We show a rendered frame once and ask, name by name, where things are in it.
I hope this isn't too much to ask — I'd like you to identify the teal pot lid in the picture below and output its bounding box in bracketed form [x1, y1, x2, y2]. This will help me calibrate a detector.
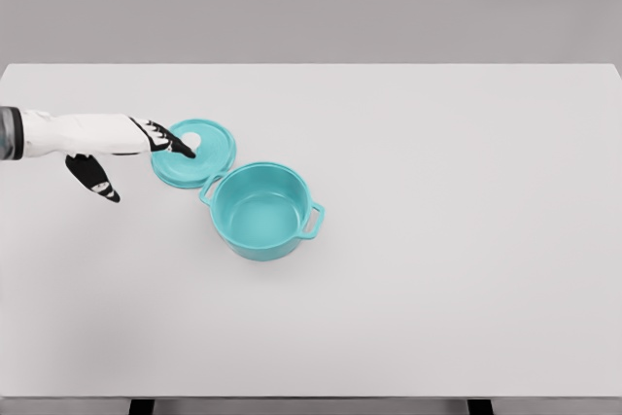
[151, 118, 237, 190]

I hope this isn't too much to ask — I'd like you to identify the teal pot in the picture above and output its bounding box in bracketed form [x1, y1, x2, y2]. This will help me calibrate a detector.
[198, 160, 327, 263]

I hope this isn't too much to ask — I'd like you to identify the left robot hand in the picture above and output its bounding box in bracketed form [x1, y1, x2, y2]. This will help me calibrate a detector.
[64, 114, 197, 204]

